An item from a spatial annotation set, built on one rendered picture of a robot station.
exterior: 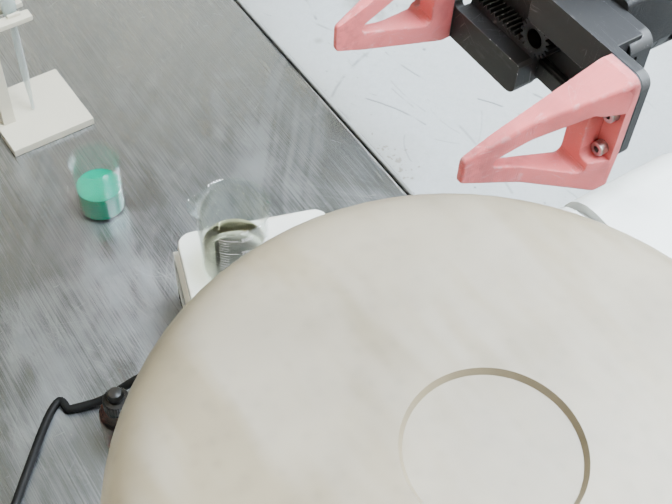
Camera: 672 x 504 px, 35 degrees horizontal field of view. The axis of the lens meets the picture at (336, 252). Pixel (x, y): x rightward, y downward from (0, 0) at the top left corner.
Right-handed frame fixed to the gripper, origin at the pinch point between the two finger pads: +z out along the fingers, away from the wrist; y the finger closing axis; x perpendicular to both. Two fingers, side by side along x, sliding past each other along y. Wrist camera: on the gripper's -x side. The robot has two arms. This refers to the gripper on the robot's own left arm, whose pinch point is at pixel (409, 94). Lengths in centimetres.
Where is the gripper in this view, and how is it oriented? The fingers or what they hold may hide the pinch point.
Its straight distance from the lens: 49.1
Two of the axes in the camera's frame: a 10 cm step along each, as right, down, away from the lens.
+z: -8.4, 4.2, -3.6
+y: 5.5, 6.8, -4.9
